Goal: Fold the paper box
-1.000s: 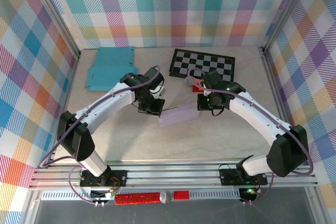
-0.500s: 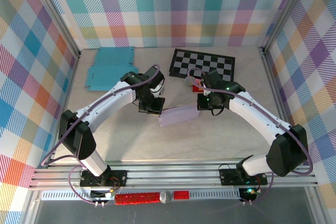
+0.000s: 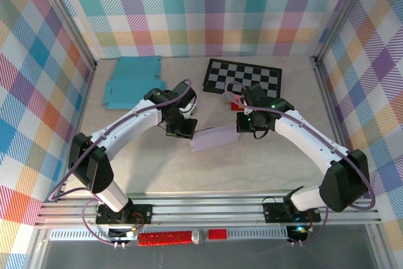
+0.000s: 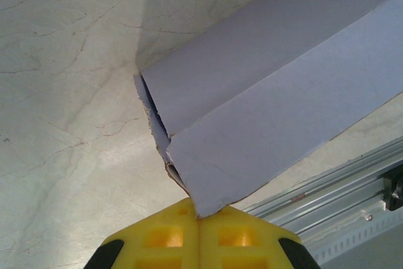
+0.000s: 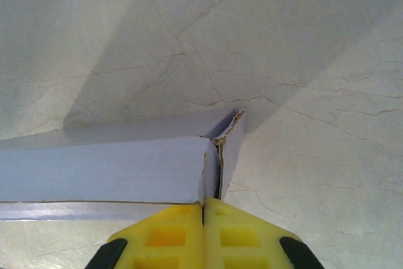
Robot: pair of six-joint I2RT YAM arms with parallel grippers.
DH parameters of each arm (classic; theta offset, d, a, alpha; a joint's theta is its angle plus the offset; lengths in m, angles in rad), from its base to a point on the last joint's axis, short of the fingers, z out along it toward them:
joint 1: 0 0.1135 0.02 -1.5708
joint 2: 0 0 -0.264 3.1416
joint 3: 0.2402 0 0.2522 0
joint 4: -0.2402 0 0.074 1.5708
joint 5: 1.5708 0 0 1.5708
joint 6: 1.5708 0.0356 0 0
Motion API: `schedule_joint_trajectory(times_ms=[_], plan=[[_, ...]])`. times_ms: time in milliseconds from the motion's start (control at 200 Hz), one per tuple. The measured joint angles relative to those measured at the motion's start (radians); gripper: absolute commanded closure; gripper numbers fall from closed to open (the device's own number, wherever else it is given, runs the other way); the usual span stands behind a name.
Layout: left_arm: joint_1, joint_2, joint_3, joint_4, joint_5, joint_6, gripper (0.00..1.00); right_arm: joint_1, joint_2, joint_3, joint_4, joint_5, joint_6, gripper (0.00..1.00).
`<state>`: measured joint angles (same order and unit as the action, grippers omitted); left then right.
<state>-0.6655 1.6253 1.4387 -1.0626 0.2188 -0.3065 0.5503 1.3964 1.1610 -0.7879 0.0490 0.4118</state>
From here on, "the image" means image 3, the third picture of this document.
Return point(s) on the lilac paper box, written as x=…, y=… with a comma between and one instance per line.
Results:
x=214, y=138

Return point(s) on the teal paper box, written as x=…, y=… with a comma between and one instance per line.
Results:
x=132, y=77

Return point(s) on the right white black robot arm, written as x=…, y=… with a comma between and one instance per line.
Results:
x=302, y=136

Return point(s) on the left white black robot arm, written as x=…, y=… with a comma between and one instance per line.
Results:
x=126, y=127

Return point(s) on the black grey checkerboard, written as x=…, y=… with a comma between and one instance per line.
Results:
x=220, y=77

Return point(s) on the silver foil ball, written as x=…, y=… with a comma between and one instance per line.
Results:
x=199, y=237

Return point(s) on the short red glitter patch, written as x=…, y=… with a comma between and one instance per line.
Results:
x=217, y=234

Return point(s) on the long red glitter strip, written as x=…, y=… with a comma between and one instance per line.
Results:
x=163, y=238

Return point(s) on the black board white connector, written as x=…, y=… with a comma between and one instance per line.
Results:
x=118, y=233

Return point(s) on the black board green light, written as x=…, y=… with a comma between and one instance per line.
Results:
x=296, y=234

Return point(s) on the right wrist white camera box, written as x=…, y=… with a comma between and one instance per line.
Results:
x=246, y=108

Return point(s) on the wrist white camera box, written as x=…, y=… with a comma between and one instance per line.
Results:
x=190, y=108
x=246, y=108

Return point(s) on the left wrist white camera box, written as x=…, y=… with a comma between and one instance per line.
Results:
x=190, y=108

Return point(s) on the aluminium side rail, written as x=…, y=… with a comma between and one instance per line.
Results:
x=325, y=88
x=82, y=108

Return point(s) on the aluminium rail beam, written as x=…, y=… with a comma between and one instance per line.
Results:
x=204, y=212

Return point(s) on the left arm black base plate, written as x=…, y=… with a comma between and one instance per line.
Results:
x=143, y=214

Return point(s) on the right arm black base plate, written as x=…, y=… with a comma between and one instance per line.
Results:
x=274, y=214

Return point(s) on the aluminium corner post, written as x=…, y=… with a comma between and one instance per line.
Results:
x=67, y=23
x=344, y=14

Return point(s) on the aluminium frame strut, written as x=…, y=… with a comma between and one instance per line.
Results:
x=378, y=247
x=37, y=250

